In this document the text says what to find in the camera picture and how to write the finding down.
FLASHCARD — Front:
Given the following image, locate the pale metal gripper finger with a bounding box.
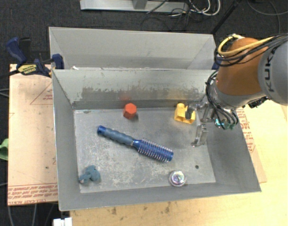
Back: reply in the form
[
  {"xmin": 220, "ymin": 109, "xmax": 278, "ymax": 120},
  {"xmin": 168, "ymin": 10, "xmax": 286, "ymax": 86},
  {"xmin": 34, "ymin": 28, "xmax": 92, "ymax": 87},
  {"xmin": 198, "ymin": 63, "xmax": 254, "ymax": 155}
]
[
  {"xmin": 191, "ymin": 124, "xmax": 203, "ymax": 148},
  {"xmin": 201, "ymin": 124, "xmax": 209, "ymax": 146}
]

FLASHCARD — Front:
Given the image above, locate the yellow toy block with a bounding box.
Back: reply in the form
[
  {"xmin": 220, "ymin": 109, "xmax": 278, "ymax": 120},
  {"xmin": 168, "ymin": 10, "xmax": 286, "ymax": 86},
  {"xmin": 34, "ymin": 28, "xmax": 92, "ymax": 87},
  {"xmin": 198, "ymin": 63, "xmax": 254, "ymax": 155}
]
[{"xmin": 174, "ymin": 103, "xmax": 197, "ymax": 125}]

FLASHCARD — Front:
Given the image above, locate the blue hairbrush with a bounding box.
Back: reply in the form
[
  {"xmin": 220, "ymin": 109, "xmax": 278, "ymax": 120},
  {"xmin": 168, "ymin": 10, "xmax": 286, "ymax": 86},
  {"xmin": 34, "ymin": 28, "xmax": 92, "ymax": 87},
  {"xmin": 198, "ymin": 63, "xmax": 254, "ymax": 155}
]
[{"xmin": 96, "ymin": 125, "xmax": 175, "ymax": 164}]

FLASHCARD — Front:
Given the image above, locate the shiny clear round knob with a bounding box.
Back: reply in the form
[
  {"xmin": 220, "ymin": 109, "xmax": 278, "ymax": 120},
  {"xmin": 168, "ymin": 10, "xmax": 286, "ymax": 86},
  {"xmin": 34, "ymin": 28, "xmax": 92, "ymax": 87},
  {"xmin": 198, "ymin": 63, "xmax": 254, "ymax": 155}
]
[{"xmin": 168, "ymin": 170, "xmax": 187, "ymax": 187}]

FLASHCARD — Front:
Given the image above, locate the orange hexagonal block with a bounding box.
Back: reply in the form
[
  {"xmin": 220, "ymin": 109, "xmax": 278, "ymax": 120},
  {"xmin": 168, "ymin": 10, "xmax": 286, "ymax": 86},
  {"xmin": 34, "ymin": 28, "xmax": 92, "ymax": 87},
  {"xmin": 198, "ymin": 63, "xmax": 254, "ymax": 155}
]
[{"xmin": 122, "ymin": 103, "xmax": 138, "ymax": 120}]

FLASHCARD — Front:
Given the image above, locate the grey metal bin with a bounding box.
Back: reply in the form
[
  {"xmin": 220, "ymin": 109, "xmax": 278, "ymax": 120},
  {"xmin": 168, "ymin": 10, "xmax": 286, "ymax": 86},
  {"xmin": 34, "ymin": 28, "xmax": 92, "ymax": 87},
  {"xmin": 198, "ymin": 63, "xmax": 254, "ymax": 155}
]
[{"xmin": 48, "ymin": 26, "xmax": 262, "ymax": 212}]

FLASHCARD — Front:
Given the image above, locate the grey-blue toy figure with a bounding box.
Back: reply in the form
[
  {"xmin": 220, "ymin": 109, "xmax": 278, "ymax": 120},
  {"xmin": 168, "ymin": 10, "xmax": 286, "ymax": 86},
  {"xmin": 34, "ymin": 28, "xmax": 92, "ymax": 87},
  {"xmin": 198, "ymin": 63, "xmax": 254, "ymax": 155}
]
[{"xmin": 78, "ymin": 165, "xmax": 102, "ymax": 186}]

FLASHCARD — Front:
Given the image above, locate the brown cardboard board, red print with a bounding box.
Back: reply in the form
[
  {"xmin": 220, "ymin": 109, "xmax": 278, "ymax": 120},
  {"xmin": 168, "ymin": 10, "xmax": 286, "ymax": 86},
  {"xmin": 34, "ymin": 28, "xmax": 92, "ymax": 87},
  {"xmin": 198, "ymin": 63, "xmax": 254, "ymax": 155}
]
[{"xmin": 7, "ymin": 64, "xmax": 268, "ymax": 207}]

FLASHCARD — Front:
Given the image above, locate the black cylinder on white bracket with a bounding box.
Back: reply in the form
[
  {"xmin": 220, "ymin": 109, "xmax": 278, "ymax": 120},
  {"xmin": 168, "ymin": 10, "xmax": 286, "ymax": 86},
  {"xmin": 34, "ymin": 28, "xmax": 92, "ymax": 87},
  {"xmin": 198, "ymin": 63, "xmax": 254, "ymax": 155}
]
[{"xmin": 248, "ymin": 97, "xmax": 269, "ymax": 109}]

